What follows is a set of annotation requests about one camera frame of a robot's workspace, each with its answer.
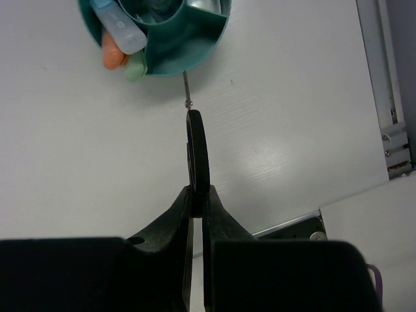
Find black handled scissors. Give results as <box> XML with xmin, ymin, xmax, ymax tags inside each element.
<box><xmin>182</xmin><ymin>70</ymin><xmax>211</xmax><ymax>218</ymax></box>

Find teal round organizer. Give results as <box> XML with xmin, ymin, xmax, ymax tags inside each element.
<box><xmin>78</xmin><ymin>1</ymin><xmax>231</xmax><ymax>77</ymax></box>

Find orange highlighter marker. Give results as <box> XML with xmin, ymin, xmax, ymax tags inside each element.
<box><xmin>101</xmin><ymin>31</ymin><xmax>127</xmax><ymax>70</ymax></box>

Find clear bottle blue cap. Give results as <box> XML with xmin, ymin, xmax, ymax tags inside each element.
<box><xmin>135</xmin><ymin>0</ymin><xmax>182</xmax><ymax>24</ymax></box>

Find blue highlighter marker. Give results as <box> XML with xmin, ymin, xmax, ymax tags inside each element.
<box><xmin>90</xmin><ymin>0</ymin><xmax>148</xmax><ymax>55</ymax></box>

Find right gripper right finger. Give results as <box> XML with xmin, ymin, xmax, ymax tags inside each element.
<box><xmin>202</xmin><ymin>188</ymin><xmax>382</xmax><ymax>311</ymax></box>

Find green highlighter marker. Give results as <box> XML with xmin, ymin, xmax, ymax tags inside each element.
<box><xmin>124</xmin><ymin>51</ymin><xmax>148</xmax><ymax>82</ymax></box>

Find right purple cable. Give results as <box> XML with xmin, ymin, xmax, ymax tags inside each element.
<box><xmin>367</xmin><ymin>263</ymin><xmax>386</xmax><ymax>312</ymax></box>

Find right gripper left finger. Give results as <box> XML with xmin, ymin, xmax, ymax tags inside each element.
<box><xmin>1</xmin><ymin>188</ymin><xmax>193</xmax><ymax>311</ymax></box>

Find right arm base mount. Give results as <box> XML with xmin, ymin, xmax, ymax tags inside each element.
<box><xmin>254</xmin><ymin>210</ymin><xmax>328</xmax><ymax>241</ymax></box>

